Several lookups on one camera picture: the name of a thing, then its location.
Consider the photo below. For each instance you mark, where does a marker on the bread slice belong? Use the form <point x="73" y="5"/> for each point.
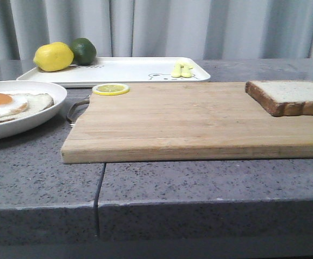
<point x="36" y="103"/>
<point x="282" y="97"/>

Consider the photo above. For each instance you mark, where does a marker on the white round plate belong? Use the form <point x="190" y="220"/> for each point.
<point x="57" y="92"/>

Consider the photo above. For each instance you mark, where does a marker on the fried egg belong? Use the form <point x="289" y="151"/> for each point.
<point x="11" y="104"/>

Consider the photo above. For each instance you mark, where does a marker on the white bear tray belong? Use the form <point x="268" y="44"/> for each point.
<point x="118" y="70"/>

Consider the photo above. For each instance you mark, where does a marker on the wooden cutting board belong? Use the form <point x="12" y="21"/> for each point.
<point x="184" y="121"/>

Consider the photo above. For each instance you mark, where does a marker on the yellow plastic fork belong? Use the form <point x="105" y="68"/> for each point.
<point x="177" y="70"/>

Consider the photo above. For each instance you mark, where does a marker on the yellow plastic knife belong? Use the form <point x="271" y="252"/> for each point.
<point x="186" y="70"/>

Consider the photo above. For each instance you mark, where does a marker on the yellow lemon slice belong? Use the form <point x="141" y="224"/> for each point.
<point x="110" y="89"/>

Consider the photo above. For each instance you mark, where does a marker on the green lime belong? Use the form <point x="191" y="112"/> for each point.
<point x="84" y="51"/>

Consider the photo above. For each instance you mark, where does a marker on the grey curtain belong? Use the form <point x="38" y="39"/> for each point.
<point x="194" y="29"/>

